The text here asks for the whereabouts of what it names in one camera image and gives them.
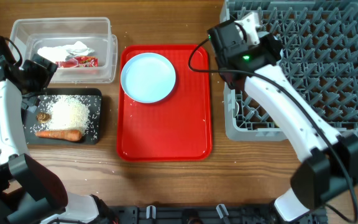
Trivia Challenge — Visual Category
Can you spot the white rice pile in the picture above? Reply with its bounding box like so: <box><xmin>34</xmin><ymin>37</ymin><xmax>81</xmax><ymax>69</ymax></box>
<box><xmin>24</xmin><ymin>95</ymin><xmax>102</xmax><ymax>144</ymax></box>

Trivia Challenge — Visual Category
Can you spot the grey dishwasher rack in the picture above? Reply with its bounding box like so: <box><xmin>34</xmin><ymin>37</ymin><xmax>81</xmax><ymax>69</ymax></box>
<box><xmin>220</xmin><ymin>0</ymin><xmax>358</xmax><ymax>136</ymax></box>

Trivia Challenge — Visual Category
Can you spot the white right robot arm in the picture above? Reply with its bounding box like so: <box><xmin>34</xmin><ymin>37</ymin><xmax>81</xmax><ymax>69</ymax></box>
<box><xmin>208</xmin><ymin>21</ymin><xmax>358</xmax><ymax>223</ymax></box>

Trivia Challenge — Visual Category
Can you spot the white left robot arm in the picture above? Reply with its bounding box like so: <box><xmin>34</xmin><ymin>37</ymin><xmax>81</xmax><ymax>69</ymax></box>
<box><xmin>0</xmin><ymin>36</ymin><xmax>119</xmax><ymax>223</ymax></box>

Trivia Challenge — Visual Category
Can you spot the orange carrot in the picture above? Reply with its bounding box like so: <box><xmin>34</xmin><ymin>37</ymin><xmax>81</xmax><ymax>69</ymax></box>
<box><xmin>35</xmin><ymin>129</ymin><xmax>82</xmax><ymax>142</ymax></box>

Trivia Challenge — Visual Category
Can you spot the red snack wrapper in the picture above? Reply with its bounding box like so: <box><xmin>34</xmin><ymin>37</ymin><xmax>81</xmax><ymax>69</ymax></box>
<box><xmin>57</xmin><ymin>56</ymin><xmax>98</xmax><ymax>68</ymax></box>

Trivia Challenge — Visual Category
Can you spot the black waste tray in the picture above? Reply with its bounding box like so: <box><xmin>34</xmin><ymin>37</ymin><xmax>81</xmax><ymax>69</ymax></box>
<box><xmin>22</xmin><ymin>88</ymin><xmax>102</xmax><ymax>145</ymax></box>

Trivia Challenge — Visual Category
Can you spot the clear plastic bin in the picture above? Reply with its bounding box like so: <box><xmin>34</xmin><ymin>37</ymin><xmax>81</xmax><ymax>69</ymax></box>
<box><xmin>10</xmin><ymin>17</ymin><xmax>118</xmax><ymax>83</ymax></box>

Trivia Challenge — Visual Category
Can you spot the white tissue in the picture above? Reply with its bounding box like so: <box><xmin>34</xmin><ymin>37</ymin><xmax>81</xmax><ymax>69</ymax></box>
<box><xmin>37</xmin><ymin>41</ymin><xmax>94</xmax><ymax>62</ymax></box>

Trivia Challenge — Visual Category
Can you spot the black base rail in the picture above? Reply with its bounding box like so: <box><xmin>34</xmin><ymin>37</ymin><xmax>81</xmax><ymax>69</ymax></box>
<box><xmin>104</xmin><ymin>203</ymin><xmax>328</xmax><ymax>224</ymax></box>

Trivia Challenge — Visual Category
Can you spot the light blue plate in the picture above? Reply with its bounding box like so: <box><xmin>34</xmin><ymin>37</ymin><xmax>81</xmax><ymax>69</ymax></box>
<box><xmin>121</xmin><ymin>52</ymin><xmax>177</xmax><ymax>103</ymax></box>

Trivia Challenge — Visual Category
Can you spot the brown mushroom piece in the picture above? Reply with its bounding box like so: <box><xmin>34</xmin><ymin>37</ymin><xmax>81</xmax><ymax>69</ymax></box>
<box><xmin>36</xmin><ymin>113</ymin><xmax>51</xmax><ymax>123</ymax></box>

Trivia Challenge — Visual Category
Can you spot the red plastic tray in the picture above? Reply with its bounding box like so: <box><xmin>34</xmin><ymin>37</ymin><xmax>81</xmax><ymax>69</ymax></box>
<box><xmin>116</xmin><ymin>45</ymin><xmax>213</xmax><ymax>162</ymax></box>

